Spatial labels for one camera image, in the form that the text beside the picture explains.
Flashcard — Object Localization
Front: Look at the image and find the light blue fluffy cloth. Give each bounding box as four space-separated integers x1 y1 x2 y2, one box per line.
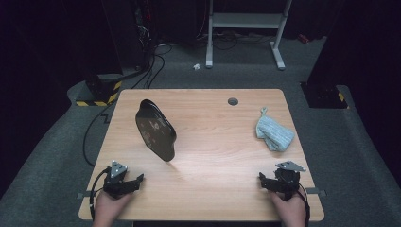
254 106 296 153

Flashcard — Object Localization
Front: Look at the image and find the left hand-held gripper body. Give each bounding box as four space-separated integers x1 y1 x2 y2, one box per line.
102 160 131 200

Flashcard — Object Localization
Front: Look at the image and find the black floor cable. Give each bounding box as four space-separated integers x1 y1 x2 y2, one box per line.
82 102 116 167

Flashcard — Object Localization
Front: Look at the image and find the hand-held gripper cable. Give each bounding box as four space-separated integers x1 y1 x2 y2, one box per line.
89 167 111 221
297 188 311 227

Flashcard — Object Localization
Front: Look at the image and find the person's right hand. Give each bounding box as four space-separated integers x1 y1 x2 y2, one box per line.
271 188 307 227

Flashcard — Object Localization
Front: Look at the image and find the white metal stand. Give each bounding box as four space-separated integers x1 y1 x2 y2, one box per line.
205 0 292 71

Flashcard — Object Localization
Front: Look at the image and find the black yellow striped base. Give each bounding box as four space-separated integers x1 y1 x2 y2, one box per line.
75 74 123 108
301 82 350 110

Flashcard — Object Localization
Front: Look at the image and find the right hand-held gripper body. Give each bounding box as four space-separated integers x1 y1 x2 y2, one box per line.
274 160 306 201

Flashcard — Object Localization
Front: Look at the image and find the right hand-held gripper cable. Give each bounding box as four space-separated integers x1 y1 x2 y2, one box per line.
297 188 311 227

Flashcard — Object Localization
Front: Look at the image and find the person's left hand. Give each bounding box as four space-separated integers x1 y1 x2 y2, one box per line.
94 191 133 227

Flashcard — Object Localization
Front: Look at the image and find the left hand-held gripper cable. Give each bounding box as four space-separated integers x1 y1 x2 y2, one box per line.
89 167 111 221

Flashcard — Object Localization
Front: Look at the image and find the black equipment rack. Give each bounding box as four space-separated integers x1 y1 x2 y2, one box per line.
100 0 159 72

